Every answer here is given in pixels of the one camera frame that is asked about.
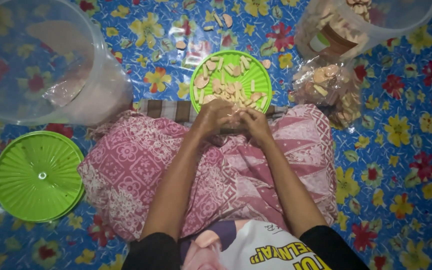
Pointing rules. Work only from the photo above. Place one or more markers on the blue floral plastic mat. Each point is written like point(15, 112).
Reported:
point(388, 150)

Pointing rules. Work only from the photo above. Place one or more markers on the heap of mixed crackers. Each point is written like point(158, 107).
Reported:
point(227, 88)

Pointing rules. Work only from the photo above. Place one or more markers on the green ribbed plastic plate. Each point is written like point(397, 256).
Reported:
point(258, 77)

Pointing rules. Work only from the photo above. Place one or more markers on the clear plastic jar with crackers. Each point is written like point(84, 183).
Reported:
point(392, 18)

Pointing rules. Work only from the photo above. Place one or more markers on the white printed shirt black sleeves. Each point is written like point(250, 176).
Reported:
point(268, 251)

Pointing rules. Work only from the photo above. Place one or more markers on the cracker packet with brown label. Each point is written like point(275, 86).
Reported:
point(328, 41)

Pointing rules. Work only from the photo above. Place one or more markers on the green ribbed plastic lid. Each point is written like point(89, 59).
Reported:
point(38, 176)

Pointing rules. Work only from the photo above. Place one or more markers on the large empty clear plastic jar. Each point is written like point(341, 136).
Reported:
point(21, 60)

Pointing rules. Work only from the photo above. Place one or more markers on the round pink cracker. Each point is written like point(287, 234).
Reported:
point(180, 45)
point(266, 63)
point(228, 20)

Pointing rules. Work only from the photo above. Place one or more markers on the person's right fingers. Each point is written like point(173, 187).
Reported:
point(245, 118)

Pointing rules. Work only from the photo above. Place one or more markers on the crumpled clear plastic liner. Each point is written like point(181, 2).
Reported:
point(64, 92)

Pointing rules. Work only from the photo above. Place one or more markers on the person's right hand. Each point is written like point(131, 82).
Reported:
point(257, 127)

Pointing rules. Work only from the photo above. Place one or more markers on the pink batik sarong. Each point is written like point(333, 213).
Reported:
point(133, 168)

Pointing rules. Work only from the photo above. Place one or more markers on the small clear plastic bag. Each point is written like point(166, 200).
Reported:
point(235, 111)

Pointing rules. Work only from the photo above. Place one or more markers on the person's left hand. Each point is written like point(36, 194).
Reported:
point(210, 119)

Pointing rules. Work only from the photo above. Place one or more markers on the pale stick cracker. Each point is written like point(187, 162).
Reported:
point(208, 28)
point(218, 19)

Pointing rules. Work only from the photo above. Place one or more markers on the brown striped cloth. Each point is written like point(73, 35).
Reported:
point(171, 110)

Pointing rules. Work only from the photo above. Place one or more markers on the person's left fingers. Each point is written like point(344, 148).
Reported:
point(228, 112)

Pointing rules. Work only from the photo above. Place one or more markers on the clear bag of crackers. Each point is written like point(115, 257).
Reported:
point(328, 90)

